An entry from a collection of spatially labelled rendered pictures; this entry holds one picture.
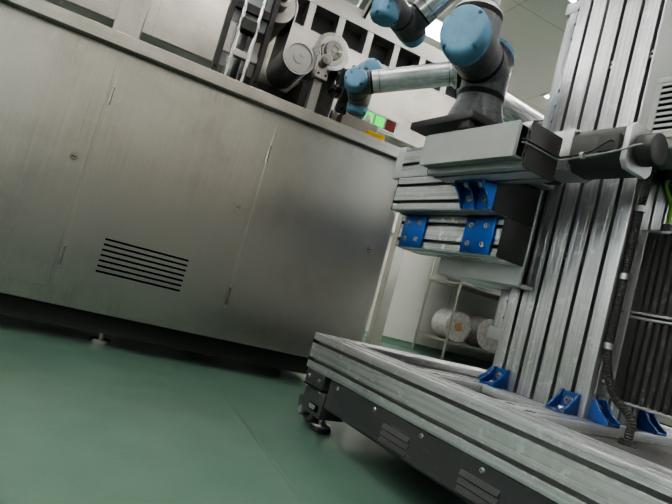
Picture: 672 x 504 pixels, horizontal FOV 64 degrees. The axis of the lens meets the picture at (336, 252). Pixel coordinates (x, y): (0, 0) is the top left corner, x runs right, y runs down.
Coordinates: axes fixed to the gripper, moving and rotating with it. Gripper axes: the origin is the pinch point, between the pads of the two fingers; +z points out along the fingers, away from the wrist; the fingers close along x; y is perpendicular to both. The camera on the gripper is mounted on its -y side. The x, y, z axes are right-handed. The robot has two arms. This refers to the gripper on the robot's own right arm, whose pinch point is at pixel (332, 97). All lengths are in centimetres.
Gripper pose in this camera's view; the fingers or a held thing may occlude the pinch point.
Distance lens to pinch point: 223.4
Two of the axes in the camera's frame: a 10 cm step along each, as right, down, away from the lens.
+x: -8.8, -2.7, -3.9
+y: 2.6, -9.6, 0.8
